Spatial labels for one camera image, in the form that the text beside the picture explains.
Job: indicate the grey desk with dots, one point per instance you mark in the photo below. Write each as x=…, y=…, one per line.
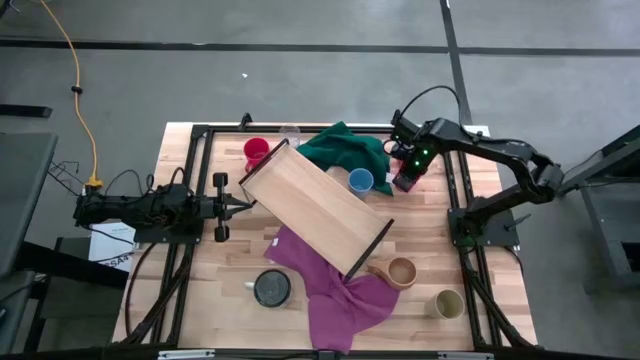
x=25, y=190

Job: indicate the clear glass mug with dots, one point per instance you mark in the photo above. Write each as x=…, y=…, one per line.
x=290, y=132

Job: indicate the black white wavy mug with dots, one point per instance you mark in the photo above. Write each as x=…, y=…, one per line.
x=272, y=288

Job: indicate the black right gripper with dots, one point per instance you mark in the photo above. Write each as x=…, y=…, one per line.
x=412, y=167

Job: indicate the green cloth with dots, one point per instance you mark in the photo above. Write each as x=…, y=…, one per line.
x=345, y=147

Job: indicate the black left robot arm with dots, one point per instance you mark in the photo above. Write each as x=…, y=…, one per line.
x=125, y=210

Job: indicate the red mug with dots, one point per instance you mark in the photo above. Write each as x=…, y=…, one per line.
x=256, y=148

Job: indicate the purple cloth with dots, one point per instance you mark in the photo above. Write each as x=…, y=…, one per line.
x=340, y=310

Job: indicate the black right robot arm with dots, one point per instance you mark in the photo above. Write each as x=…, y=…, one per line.
x=500, y=150

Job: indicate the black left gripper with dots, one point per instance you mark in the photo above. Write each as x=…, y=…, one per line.
x=220, y=209

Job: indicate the black clamp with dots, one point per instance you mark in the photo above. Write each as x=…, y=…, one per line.
x=245, y=120

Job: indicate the beige cup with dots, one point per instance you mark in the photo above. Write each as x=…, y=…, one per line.
x=450, y=303

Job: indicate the black metal rig frame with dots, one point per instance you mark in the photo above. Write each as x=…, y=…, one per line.
x=225, y=130

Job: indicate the white cardboard box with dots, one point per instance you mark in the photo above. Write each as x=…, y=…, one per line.
x=107, y=245

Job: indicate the blue cup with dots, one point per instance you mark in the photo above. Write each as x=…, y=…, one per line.
x=361, y=180

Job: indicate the wooden shelf black metal frame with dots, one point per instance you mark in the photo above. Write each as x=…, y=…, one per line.
x=315, y=205

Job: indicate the grey metal cart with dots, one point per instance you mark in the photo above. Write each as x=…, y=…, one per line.
x=615, y=215

